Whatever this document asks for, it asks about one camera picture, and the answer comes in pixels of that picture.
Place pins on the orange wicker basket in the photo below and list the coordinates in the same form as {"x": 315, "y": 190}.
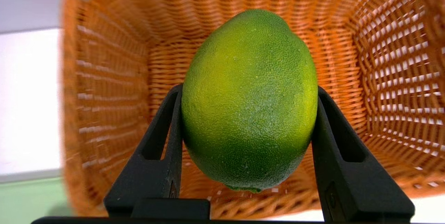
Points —
{"x": 114, "y": 60}

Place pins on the green lime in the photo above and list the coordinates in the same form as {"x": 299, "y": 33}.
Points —
{"x": 250, "y": 102}

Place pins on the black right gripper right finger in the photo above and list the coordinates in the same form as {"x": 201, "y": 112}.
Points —
{"x": 344, "y": 182}

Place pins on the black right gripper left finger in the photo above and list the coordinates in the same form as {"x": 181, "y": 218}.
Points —
{"x": 156, "y": 175}

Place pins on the light green plastic tray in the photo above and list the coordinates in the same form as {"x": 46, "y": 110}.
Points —
{"x": 31, "y": 199}

